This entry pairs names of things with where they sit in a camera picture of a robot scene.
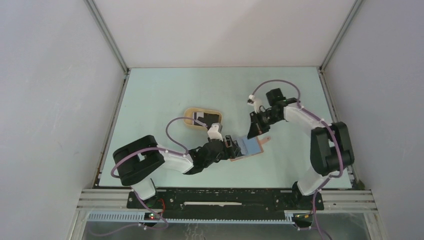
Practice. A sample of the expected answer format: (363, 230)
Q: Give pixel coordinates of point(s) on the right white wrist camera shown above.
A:
(255, 102)

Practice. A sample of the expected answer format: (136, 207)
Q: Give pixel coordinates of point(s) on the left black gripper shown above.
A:
(231, 151)

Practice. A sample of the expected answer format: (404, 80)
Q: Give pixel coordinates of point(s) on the brown leather card holder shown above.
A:
(250, 147)

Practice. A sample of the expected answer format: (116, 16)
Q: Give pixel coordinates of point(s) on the black card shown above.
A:
(206, 118)

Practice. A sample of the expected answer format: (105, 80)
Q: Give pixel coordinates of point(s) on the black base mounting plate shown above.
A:
(231, 204)

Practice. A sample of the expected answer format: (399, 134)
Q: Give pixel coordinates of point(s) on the aluminium frame rail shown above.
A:
(121, 205)

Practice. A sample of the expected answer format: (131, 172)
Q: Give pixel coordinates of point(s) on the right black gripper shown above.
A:
(255, 129)

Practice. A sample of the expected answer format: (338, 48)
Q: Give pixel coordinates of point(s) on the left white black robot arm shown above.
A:
(136, 161)

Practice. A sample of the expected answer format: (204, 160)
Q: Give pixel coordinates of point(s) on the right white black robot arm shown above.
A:
(330, 147)

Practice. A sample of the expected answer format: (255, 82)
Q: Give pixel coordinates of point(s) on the beige oval card tray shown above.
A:
(191, 123)

